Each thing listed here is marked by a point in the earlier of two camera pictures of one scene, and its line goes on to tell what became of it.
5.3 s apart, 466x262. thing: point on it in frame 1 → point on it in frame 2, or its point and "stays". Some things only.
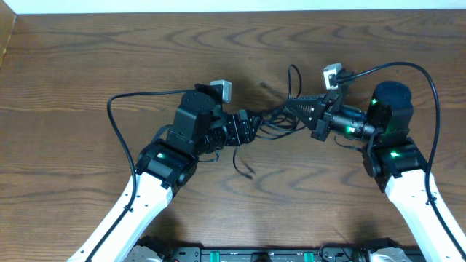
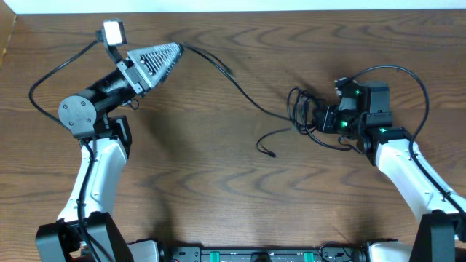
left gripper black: (248, 133) → (144, 63)
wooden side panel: (7, 21) stays
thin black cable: (234, 163) → (229, 73)
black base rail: (338, 254) stays
